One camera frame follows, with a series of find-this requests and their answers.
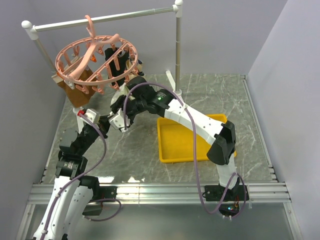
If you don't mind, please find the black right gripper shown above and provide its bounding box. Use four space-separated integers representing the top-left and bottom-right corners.
110 94 147 129

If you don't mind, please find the pale green white underwear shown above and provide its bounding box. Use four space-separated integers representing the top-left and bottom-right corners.
110 83 130 105

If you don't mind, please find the pink round clip hanger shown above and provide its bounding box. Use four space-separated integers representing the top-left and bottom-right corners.
54 15 138 94

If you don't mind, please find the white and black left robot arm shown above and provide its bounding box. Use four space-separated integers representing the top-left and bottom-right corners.
32 110 117 240

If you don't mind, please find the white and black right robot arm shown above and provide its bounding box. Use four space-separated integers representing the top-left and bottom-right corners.
110 76 240 200

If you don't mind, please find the black hanging garment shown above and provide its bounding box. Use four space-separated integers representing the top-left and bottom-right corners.
104 47 129 89

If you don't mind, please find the brown hanging garment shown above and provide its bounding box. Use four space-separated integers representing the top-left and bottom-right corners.
51 74 96 108

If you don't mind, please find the beige hanging garment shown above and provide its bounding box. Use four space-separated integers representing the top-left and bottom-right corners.
125 59 145 80

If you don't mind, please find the yellow plastic tray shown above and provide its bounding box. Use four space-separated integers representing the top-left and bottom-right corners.
157 111 236 166

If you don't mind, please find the silver white clothes rack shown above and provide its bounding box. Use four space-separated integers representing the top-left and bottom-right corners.
20 0 191 132

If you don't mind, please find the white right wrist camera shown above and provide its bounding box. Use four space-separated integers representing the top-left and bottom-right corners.
108 108 131 133

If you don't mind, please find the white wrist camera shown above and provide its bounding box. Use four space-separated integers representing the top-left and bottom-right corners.
77 108 101 124
108 108 131 133

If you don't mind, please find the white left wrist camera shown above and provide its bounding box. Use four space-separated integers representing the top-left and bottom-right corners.
77 108 101 124

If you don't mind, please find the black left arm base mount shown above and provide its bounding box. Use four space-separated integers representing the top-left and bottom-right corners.
82 185 117 216

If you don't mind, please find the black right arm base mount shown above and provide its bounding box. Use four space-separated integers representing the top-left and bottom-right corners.
202 184 250 220

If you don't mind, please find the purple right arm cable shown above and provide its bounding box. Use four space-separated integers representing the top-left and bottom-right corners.
121 82 250 220

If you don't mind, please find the aluminium rail frame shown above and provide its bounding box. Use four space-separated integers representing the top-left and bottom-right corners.
14 74 305 240

